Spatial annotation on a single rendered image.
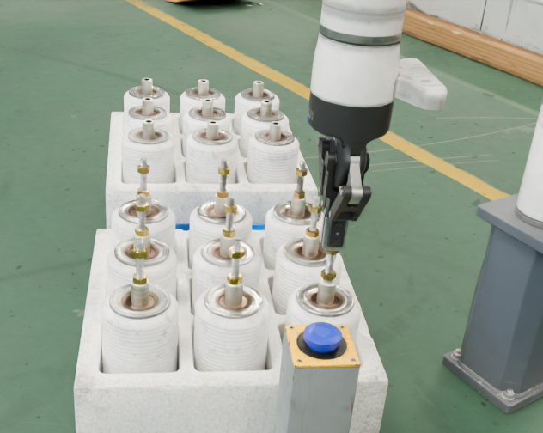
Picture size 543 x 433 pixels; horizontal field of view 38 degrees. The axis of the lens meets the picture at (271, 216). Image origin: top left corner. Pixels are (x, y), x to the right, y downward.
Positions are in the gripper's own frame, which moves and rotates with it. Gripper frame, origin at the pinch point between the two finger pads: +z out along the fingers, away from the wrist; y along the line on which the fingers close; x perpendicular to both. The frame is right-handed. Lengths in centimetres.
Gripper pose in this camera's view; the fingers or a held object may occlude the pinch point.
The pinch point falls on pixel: (333, 230)
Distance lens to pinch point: 76.0
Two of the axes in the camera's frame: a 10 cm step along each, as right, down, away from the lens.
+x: 9.9, 0.1, 1.5
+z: -0.8, 8.8, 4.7
